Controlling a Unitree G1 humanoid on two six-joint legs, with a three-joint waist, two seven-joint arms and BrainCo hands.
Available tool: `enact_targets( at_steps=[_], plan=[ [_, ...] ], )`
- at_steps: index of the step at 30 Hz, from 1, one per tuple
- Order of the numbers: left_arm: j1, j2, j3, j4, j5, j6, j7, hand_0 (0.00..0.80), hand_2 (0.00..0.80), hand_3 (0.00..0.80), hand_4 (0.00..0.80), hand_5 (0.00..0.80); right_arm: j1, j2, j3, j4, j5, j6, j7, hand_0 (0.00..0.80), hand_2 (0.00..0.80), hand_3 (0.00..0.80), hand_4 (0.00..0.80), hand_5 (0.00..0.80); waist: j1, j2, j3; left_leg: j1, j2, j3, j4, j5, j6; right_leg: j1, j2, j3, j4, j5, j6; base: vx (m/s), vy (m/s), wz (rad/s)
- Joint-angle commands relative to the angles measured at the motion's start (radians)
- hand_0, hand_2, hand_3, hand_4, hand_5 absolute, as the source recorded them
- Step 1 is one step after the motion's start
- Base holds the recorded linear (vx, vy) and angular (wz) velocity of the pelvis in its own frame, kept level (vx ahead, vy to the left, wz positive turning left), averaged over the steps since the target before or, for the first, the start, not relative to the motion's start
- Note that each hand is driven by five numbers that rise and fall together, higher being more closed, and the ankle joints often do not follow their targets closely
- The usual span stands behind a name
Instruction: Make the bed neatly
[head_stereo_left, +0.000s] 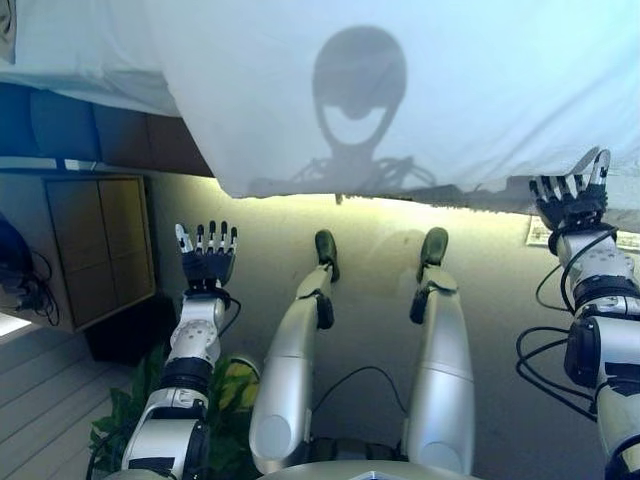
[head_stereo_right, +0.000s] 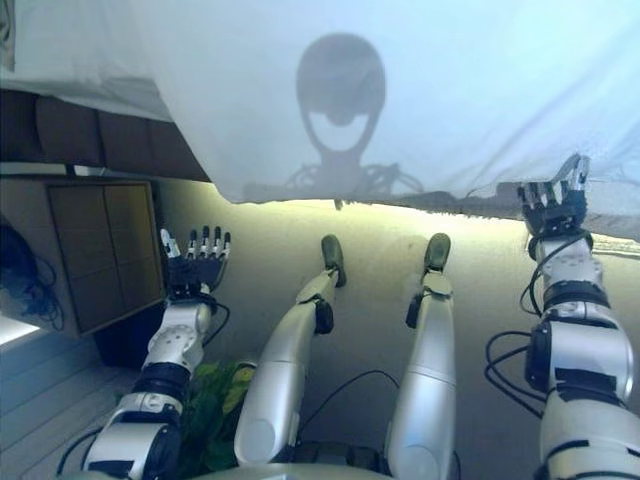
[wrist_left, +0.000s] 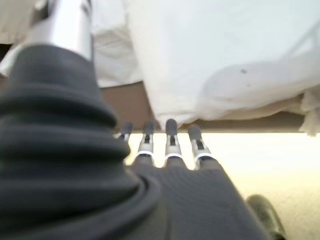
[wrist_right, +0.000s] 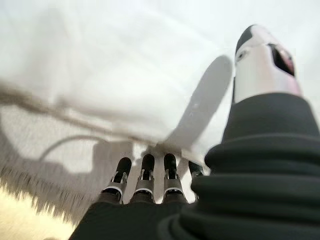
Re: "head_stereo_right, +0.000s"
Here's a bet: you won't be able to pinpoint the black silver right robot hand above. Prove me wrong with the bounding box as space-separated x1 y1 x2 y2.
518 154 591 237

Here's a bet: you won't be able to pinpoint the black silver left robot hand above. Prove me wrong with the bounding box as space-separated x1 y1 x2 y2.
159 224 233 298

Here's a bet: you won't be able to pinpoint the white duvet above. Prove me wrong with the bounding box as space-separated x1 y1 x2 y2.
0 0 640 206

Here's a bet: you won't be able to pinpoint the white bed sheet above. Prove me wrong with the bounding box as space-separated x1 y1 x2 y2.
0 64 176 124

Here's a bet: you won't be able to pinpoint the wooden nightstand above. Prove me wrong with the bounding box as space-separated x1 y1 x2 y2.
47 179 167 374

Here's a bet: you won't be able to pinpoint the dark right robot foot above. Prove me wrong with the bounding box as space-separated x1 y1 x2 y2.
423 232 452 274

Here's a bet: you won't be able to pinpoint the dark robot foot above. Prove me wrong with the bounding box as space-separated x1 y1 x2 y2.
319 233 347 287
423 232 452 274

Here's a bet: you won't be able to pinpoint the silver left robot leg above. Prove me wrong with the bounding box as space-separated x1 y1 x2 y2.
233 267 337 469

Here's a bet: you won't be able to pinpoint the silver robot leg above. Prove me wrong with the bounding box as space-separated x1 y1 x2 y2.
387 269 459 480
233 267 337 469

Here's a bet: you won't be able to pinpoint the green leafy plant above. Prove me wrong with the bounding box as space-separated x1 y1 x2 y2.
177 359 259 479

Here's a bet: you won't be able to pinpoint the dark left robot foot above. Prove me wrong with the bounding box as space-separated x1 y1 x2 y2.
319 233 347 287

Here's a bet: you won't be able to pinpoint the silver right robot leg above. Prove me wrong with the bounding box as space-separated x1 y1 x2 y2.
387 269 459 480

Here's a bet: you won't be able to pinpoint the grey robot torso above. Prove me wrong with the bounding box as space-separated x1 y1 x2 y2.
219 439 401 480

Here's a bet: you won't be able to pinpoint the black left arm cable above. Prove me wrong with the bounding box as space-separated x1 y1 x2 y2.
199 294 232 346

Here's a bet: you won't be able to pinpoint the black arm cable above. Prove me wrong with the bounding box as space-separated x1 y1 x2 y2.
199 294 232 346
483 239 547 417

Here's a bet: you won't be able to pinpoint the brown upholstered bed frame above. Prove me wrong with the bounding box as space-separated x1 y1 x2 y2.
0 87 214 184

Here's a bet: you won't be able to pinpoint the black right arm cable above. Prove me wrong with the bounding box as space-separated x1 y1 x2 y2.
483 239 547 417

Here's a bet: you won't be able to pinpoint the black tangled cables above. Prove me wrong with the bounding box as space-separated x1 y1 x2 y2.
0 219 67 334

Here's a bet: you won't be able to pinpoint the black tether cable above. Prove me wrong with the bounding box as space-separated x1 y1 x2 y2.
302 369 401 444

